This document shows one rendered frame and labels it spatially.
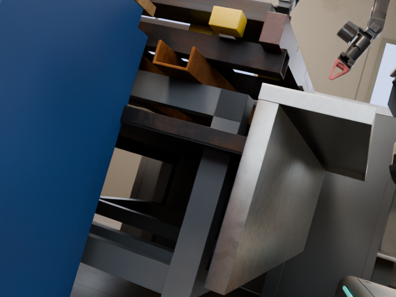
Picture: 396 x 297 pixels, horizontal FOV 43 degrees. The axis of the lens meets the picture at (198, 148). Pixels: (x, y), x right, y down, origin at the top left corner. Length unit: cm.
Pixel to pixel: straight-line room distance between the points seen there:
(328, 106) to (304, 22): 432
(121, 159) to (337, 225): 308
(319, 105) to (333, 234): 168
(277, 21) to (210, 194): 37
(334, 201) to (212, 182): 155
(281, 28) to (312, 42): 415
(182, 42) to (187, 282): 50
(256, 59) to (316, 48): 410
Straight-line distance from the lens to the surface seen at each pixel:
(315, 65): 508
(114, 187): 519
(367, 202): 254
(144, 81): 112
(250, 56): 103
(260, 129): 90
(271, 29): 99
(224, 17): 100
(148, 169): 277
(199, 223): 104
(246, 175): 90
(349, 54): 205
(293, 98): 90
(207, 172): 104
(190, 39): 108
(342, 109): 89
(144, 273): 110
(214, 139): 94
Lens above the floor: 49
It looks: 3 degrees up
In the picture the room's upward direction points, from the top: 16 degrees clockwise
